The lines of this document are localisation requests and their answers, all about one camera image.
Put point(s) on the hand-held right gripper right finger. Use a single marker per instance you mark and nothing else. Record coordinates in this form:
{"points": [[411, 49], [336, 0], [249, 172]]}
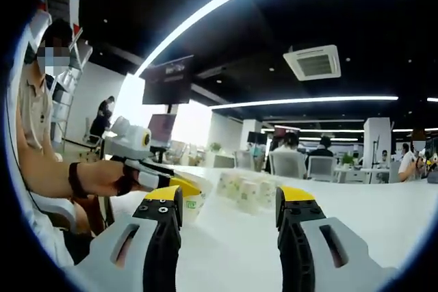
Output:
{"points": [[342, 258]]}

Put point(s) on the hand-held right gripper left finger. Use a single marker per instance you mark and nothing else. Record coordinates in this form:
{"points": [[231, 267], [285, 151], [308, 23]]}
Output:
{"points": [[113, 258]]}

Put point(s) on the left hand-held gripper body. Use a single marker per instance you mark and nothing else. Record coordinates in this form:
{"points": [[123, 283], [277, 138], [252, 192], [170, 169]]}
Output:
{"points": [[131, 141]]}

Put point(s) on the printed paper cup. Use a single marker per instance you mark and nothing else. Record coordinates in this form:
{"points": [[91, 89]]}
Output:
{"points": [[202, 206]]}

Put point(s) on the cluster of printed paper cups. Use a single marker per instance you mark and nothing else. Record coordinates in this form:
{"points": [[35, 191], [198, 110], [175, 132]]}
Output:
{"points": [[246, 193]]}

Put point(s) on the person's left hand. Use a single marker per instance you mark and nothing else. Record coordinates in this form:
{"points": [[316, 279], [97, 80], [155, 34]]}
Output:
{"points": [[102, 181]]}

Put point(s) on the person's dark trousers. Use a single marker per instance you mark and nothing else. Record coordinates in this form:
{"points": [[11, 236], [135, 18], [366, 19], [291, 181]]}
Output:
{"points": [[78, 247]]}

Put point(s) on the black wristband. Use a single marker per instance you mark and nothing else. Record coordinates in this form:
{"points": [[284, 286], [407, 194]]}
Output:
{"points": [[78, 181]]}

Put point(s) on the hanging black screen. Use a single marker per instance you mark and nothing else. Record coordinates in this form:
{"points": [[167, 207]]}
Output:
{"points": [[167, 81]]}

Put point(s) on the potted green plant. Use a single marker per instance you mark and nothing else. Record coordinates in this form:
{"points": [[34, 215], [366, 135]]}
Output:
{"points": [[348, 159], [215, 147]]}

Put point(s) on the pale armrest office chair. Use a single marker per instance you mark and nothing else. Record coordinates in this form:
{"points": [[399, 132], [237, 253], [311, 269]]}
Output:
{"points": [[58, 208]]}

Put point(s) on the white mesh office chair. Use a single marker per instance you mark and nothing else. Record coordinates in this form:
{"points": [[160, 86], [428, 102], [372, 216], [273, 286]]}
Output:
{"points": [[321, 169], [287, 165]]}

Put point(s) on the white table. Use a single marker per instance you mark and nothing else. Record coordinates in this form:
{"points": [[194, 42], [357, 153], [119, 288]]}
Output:
{"points": [[232, 247]]}

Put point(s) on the white square pillar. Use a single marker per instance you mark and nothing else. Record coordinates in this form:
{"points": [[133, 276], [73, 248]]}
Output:
{"points": [[369, 128]]}

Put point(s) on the straight ceiling light strip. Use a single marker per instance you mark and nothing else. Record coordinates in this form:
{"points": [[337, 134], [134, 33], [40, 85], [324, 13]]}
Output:
{"points": [[308, 101]]}

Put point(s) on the ceiling air conditioner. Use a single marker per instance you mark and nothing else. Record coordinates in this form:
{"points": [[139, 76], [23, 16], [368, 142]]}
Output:
{"points": [[313, 63]]}

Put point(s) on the reddish wall display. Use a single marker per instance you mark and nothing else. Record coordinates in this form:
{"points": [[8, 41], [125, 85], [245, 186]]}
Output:
{"points": [[285, 130]]}

